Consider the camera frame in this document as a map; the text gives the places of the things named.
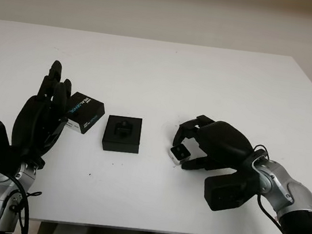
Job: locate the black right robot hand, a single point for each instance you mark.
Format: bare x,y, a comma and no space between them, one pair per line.
225,141

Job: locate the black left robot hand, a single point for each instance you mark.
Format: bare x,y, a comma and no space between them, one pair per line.
36,123

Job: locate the small silver depth camera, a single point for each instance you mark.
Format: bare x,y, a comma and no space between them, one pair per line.
180,153

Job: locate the black printed box lid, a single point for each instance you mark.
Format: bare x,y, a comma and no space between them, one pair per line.
87,111

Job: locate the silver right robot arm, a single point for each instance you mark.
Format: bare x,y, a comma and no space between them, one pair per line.
299,195

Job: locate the black box with lens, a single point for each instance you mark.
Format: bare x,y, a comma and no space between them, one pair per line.
120,144

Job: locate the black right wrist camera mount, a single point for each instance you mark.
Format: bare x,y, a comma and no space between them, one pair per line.
226,194

